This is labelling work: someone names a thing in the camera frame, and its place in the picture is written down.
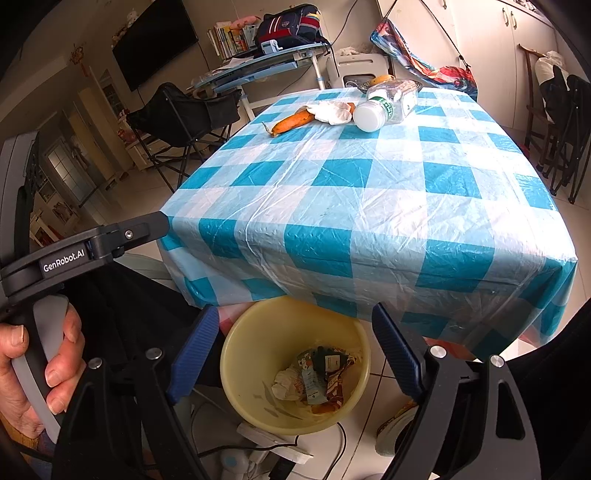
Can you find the black power cable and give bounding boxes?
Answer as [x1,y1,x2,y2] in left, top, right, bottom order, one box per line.
[198,421,347,468]

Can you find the white tissue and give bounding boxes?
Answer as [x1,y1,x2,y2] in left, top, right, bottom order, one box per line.
[306,100,357,126]

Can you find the red wall ornament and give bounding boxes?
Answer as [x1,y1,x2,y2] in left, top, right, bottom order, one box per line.
[69,44,91,79]

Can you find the blue white milk carton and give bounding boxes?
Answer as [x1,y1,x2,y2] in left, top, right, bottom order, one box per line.
[295,348,334,405]

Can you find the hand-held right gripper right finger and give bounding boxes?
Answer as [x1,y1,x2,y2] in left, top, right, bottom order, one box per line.
[372,302,546,480]

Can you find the dark glass fruit bowl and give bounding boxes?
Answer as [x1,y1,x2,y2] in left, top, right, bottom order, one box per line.
[360,76,424,92]

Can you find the blue checkered tablecloth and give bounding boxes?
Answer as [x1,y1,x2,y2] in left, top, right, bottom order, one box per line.
[157,87,578,359]

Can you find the crumpled printed paper ball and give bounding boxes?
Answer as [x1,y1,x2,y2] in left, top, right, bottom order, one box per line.
[272,367,306,402]

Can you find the row of books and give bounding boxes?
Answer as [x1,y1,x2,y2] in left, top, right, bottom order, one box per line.
[207,21,259,59]

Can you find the blue study desk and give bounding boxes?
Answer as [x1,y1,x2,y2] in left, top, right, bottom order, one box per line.
[191,41,331,121]

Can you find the black bag strap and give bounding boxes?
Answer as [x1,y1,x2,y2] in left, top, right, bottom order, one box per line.
[385,0,472,71]

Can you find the clear bottle with white cap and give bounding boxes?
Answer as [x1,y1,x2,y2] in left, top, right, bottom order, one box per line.
[352,78,419,133]

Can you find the floral slipper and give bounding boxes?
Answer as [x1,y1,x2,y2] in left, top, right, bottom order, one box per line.
[376,399,419,458]

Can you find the person's left forearm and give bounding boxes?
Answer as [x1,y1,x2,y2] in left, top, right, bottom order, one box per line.
[0,427,54,462]

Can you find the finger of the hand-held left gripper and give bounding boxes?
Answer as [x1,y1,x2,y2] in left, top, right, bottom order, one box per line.
[91,210,171,260]

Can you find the colourful printed bag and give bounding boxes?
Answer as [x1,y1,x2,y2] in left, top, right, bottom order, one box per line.
[370,18,479,100]

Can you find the person's left hand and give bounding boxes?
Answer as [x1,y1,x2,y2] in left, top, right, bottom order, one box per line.
[0,306,87,435]

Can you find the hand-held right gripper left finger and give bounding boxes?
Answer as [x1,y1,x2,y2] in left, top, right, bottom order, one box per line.
[53,305,221,480]

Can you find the red snack wrapper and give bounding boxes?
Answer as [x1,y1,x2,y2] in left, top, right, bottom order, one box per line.
[323,362,357,403]

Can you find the navy and red backpack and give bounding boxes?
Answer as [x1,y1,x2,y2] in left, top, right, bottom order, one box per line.
[255,4,324,49]

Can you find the white stuffed sack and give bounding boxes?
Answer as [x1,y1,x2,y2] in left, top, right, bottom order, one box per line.
[536,51,567,86]

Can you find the white power strip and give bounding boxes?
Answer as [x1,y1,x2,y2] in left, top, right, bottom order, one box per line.
[236,422,315,465]

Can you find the white plastic stool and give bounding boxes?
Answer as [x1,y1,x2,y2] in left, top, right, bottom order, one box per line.
[330,48,387,89]

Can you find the black folding camp chair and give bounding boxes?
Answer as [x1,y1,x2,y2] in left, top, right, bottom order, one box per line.
[127,83,243,193]

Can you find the pale grey chair seat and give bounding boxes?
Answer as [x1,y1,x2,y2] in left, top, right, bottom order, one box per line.
[115,251,170,282]

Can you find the black flat television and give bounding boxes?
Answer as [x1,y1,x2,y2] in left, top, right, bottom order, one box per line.
[112,0,199,92]

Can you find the white low cabinet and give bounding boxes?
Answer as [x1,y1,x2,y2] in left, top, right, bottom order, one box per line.
[121,138,160,172]

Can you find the folded black chairs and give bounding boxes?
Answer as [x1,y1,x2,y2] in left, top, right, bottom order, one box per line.
[538,74,591,204]

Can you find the brown wooden chair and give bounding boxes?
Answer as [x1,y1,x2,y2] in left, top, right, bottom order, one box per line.
[517,44,556,154]

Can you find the yellow plastic waste bin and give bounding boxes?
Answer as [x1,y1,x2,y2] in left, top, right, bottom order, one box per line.
[220,298,371,435]

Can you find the white wall cabinets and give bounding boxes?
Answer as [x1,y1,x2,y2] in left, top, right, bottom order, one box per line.
[376,0,562,131]

